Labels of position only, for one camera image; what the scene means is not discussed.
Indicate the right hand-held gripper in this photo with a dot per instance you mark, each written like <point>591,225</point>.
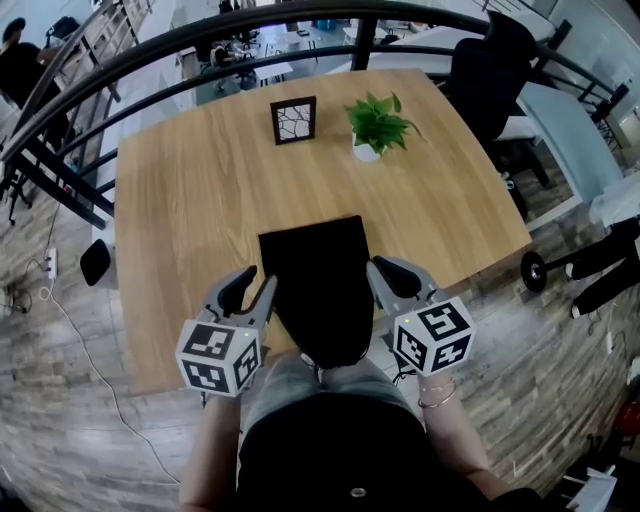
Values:
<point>432,337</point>

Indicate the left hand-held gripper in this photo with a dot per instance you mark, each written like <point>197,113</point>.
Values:
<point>215,355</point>

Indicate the person's right forearm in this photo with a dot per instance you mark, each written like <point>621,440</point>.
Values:
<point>452,440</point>

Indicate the person's left forearm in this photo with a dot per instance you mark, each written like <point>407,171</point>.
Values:
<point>210,450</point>

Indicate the person's grey trousers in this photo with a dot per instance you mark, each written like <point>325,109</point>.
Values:
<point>280,385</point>

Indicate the thin metal bangle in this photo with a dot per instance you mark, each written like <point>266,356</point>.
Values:
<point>440,404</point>

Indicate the black coat stand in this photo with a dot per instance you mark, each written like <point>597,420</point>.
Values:
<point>531,272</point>

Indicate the white waste bin black liner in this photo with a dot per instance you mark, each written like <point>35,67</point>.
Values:
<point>95,262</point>

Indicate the green plant in white pot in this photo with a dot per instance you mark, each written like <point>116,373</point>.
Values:
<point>377,125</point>

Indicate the person's black shirt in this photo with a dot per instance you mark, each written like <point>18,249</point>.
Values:
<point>340,450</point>

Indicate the white power strip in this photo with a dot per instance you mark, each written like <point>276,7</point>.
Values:
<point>50,262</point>

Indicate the black office chair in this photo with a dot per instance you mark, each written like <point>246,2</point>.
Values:
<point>487,90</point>

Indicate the pale grey table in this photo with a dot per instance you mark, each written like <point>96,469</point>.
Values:
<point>565,135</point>

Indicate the white coat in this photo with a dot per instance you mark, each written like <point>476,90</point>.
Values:
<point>617,202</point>

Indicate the red container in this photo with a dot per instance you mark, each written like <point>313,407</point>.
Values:
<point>630,417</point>

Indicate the black picture frame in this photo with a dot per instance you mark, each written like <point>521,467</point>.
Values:
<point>294,121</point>

